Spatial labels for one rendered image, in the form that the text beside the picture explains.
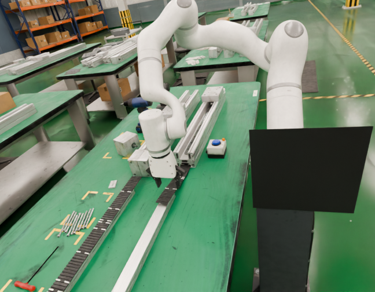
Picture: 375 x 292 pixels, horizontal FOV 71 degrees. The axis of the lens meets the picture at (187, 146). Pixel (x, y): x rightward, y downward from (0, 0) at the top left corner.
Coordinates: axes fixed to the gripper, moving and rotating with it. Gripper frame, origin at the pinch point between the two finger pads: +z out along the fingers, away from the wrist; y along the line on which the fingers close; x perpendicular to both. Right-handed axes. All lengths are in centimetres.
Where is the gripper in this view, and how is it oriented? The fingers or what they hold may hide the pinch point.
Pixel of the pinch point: (168, 183)
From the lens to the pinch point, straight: 107.1
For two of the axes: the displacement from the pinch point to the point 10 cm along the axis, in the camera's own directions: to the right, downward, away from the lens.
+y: 9.4, 0.2, -3.4
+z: 1.7, 8.4, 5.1
